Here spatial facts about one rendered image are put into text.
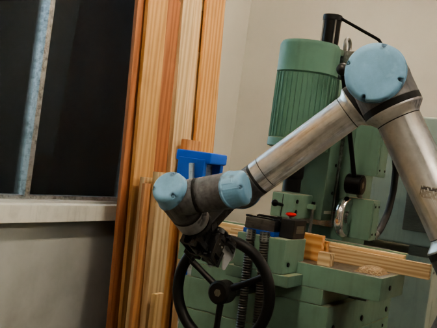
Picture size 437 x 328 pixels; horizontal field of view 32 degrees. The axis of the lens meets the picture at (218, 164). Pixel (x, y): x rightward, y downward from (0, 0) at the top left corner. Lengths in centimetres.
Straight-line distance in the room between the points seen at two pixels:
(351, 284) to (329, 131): 51
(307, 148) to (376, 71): 27
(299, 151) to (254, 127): 323
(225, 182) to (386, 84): 37
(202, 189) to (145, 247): 206
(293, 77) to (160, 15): 172
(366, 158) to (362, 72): 89
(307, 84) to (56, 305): 187
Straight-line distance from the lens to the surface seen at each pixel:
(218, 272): 214
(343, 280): 199
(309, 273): 203
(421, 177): 145
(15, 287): 335
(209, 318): 217
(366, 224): 230
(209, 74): 426
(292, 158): 164
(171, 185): 157
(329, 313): 203
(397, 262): 211
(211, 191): 155
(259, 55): 491
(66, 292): 364
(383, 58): 146
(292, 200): 217
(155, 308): 359
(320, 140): 163
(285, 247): 195
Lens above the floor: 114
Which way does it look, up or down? level
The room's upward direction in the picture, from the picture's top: 8 degrees clockwise
